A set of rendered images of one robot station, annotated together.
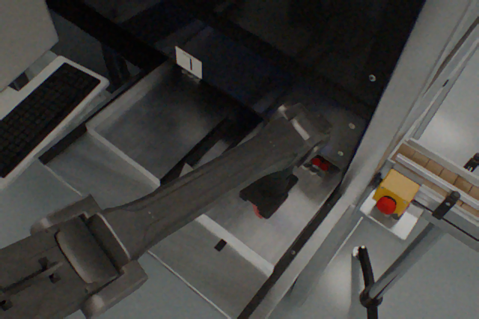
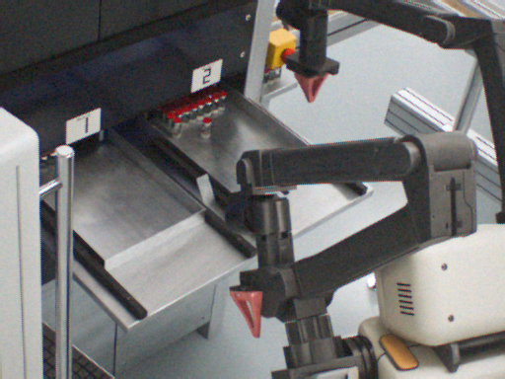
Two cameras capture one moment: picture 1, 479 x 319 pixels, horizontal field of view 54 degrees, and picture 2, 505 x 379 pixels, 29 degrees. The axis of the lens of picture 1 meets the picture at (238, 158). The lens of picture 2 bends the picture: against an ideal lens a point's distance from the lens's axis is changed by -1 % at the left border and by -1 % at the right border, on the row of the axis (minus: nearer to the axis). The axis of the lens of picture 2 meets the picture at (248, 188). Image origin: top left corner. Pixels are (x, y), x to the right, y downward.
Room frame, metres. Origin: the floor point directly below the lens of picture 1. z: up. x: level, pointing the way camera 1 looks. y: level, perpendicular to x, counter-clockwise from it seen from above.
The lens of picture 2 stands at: (0.28, 1.71, 2.31)
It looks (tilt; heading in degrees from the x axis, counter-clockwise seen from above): 40 degrees down; 277
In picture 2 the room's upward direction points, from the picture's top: 9 degrees clockwise
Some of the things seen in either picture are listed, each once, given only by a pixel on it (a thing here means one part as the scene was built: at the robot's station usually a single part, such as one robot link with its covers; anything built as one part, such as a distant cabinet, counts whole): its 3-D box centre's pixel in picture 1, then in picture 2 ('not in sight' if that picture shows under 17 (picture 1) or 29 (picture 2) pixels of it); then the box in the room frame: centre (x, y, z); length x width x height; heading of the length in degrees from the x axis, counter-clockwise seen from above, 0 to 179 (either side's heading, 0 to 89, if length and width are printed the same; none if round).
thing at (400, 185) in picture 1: (397, 190); (275, 46); (0.54, -0.36, 1.00); 0.08 x 0.07 x 0.07; 146
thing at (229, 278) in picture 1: (200, 171); (188, 191); (0.62, 0.09, 0.87); 0.70 x 0.48 x 0.02; 56
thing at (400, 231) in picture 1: (393, 207); (261, 78); (0.56, -0.39, 0.87); 0.14 x 0.13 x 0.02; 146
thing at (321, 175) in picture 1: (296, 154); (196, 112); (0.67, -0.15, 0.90); 0.18 x 0.02 x 0.05; 56
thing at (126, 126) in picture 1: (168, 114); (107, 193); (0.77, 0.20, 0.90); 0.34 x 0.26 x 0.04; 146
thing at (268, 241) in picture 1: (270, 185); (226, 138); (0.58, -0.09, 0.90); 0.34 x 0.26 x 0.04; 146
